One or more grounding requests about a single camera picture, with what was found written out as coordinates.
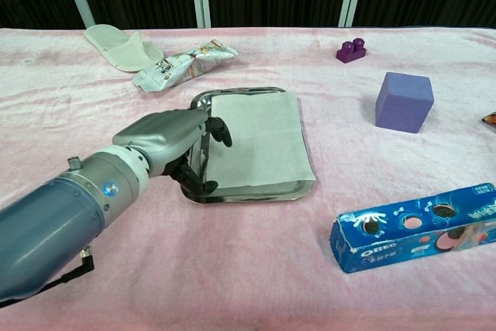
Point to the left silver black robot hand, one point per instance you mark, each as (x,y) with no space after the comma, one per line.
(162,137)

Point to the white napkin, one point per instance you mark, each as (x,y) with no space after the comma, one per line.
(263,141)

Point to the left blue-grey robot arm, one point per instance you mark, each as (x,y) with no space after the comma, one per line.
(58,226)

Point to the metal tray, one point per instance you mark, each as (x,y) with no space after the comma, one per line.
(252,196)

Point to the silver snack bag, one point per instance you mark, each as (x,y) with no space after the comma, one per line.
(182,65)

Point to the white slipper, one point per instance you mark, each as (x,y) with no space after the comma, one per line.
(122,52)

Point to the pink fleece cloth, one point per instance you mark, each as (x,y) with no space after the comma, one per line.
(248,269)

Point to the purple toy brick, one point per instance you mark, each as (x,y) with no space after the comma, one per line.
(350,52)

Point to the purple foam cube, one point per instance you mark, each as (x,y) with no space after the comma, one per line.
(403,104)

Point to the blue Oreo cookie box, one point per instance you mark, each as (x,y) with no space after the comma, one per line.
(414,234)

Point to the orange green snack bag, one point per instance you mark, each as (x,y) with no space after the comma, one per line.
(490,118)

